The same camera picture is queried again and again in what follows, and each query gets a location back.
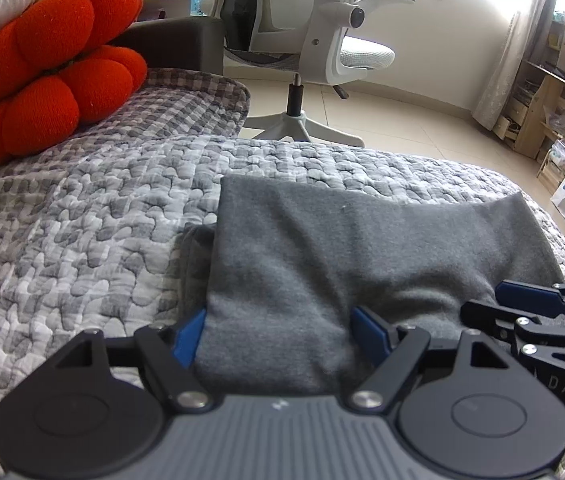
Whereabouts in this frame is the grey sweatshirt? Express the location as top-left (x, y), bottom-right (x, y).
top-left (179, 176), bottom-right (563, 396)

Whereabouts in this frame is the white office chair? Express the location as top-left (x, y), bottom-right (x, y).
top-left (217, 0), bottom-right (415, 148)

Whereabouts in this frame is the wooden shelf unit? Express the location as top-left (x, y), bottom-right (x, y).
top-left (492, 13), bottom-right (565, 193)

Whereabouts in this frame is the red flower-shaped cushion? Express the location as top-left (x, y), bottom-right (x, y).
top-left (0, 0), bottom-right (148, 165)

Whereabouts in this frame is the grey checkered bed quilt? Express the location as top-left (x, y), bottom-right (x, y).
top-left (0, 66), bottom-right (565, 480)

